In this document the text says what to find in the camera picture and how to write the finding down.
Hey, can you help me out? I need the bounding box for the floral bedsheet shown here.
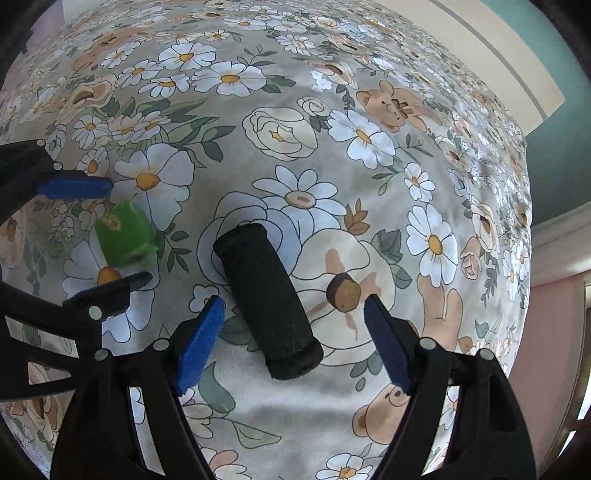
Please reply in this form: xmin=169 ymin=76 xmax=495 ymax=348
xmin=0 ymin=0 xmax=536 ymax=480

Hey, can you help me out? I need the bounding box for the beige headboard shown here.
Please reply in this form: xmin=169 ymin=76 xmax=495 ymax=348
xmin=416 ymin=0 xmax=566 ymax=137

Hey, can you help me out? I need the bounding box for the green cube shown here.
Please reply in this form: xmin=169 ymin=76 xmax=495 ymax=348
xmin=95 ymin=200 xmax=160 ymax=269

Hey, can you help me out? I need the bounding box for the black foam cylinder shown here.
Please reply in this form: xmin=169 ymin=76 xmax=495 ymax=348
xmin=212 ymin=223 xmax=324 ymax=380

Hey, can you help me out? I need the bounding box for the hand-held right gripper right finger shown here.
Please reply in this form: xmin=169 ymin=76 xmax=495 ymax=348
xmin=363 ymin=294 xmax=539 ymax=480

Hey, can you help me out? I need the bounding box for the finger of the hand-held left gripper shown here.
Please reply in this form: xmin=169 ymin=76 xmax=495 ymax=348
xmin=0 ymin=141 xmax=114 ymax=222
xmin=0 ymin=271 xmax=153 ymax=403

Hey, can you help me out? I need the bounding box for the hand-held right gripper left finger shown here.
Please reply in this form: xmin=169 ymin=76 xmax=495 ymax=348
xmin=50 ymin=295 xmax=227 ymax=480

